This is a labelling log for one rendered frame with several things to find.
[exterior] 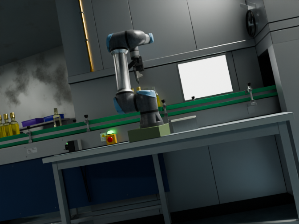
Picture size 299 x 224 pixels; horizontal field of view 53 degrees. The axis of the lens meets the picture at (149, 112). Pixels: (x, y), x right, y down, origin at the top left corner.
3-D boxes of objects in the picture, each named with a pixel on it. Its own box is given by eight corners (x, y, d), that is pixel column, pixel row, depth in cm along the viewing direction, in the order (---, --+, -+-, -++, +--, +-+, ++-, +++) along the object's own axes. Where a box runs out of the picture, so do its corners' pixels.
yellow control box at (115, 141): (118, 143, 227) (116, 133, 228) (116, 143, 220) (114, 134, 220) (108, 145, 228) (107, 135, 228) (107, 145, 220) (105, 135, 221)
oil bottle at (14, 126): (22, 145, 252) (16, 112, 253) (18, 146, 246) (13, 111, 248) (15, 146, 252) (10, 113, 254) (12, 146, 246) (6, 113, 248)
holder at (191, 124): (195, 128, 233) (193, 118, 233) (198, 128, 205) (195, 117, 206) (173, 132, 234) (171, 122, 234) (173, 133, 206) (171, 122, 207)
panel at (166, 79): (234, 93, 253) (225, 53, 255) (235, 92, 250) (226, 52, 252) (129, 113, 258) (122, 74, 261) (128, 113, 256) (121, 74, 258)
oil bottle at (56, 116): (64, 138, 260) (58, 108, 262) (63, 137, 255) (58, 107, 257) (57, 138, 260) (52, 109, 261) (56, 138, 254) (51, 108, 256)
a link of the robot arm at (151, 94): (157, 109, 182) (153, 87, 182) (135, 113, 184) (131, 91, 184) (159, 109, 193) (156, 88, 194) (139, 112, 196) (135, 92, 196)
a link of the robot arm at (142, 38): (142, 26, 188) (151, 30, 236) (125, 29, 190) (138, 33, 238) (146, 44, 190) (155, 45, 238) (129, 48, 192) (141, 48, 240)
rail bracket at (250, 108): (254, 112, 232) (248, 84, 233) (260, 111, 215) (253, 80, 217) (248, 114, 232) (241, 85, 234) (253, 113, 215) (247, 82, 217)
